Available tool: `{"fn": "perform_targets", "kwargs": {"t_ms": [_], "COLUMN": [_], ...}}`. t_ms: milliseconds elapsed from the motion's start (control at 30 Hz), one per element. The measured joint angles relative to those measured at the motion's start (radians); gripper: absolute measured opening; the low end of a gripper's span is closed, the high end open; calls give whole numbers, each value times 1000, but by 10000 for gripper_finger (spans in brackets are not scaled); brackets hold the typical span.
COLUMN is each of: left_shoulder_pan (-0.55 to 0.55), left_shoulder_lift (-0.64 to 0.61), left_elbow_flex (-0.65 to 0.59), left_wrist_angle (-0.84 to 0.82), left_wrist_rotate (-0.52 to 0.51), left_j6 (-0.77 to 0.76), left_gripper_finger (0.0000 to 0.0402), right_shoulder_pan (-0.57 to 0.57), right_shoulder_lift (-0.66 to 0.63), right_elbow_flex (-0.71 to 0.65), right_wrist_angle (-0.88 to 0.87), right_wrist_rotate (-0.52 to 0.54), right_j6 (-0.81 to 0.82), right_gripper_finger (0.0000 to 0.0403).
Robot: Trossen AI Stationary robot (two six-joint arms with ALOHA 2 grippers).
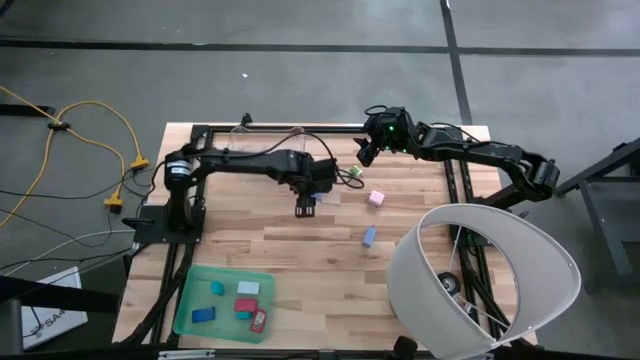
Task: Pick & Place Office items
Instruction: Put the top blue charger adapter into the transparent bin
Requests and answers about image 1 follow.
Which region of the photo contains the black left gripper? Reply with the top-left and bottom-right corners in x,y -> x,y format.
289,155 -> 339,219

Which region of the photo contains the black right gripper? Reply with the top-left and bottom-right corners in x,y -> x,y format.
353,106 -> 416,169

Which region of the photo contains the red printed box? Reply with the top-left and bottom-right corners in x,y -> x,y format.
249,308 -> 268,335

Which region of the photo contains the blue box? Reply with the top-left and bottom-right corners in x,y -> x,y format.
191,306 -> 217,324

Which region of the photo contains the clear plastic tray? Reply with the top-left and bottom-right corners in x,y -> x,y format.
227,125 -> 307,154

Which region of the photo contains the translucent green plastic tray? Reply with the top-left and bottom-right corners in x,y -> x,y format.
172,264 -> 277,345

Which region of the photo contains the white lamp shade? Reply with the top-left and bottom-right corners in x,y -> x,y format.
387,202 -> 583,360

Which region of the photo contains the dark metal cart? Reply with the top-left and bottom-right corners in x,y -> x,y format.
551,135 -> 640,294

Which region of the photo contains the black slanted bar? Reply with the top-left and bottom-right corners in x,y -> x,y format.
0,273 -> 121,315

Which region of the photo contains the white printed cardboard box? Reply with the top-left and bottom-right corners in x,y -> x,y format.
20,266 -> 89,351

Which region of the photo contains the black floor bar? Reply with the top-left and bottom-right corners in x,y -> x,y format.
0,104 -> 56,117

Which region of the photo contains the black metal table frame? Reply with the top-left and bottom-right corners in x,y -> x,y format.
119,122 -> 506,360

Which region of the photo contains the yellow extension cord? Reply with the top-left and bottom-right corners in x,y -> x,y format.
0,84 -> 126,209
0,99 -> 150,231

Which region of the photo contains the silver bracket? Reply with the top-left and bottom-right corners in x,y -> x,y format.
158,349 -> 216,359

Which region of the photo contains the white floor cable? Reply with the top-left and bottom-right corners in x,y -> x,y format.
3,228 -> 137,277

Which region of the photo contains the black floor cable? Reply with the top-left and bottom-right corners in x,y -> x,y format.
0,187 -> 116,201

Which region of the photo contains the grey post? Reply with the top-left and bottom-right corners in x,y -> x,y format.
0,298 -> 24,360

